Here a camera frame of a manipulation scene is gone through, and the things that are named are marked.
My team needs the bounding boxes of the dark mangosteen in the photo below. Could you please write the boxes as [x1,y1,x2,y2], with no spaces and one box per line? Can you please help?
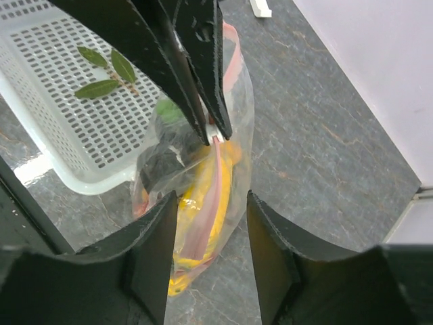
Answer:
[137,133,203,193]

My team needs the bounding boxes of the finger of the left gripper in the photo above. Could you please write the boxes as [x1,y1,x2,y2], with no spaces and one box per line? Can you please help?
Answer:
[159,1,233,139]
[53,0,209,145]

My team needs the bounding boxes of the yellow mango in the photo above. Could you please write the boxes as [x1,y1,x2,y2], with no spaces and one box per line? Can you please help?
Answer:
[168,141,242,297]

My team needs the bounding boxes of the rack pole with white foot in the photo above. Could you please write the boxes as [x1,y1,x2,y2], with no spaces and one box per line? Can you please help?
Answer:
[250,0,272,18]

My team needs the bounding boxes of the white plastic basket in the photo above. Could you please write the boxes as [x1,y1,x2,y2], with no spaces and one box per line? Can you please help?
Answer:
[1,1,160,195]

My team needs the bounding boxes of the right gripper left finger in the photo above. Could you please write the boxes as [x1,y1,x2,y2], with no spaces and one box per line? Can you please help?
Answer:
[1,192,177,324]

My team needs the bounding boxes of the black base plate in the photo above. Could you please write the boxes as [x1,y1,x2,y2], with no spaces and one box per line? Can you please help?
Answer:
[1,160,74,255]

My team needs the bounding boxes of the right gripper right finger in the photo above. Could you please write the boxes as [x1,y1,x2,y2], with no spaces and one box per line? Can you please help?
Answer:
[246,192,432,325]

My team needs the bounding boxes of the clear zip top bag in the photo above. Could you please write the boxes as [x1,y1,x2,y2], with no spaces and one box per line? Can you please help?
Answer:
[131,24,254,297]

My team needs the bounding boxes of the loose green grape leaves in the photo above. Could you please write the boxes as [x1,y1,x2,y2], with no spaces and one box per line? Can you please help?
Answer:
[74,46,139,100]

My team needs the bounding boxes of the mangosteen with green calyx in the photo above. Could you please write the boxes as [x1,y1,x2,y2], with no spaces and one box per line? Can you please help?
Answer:
[154,98,187,133]

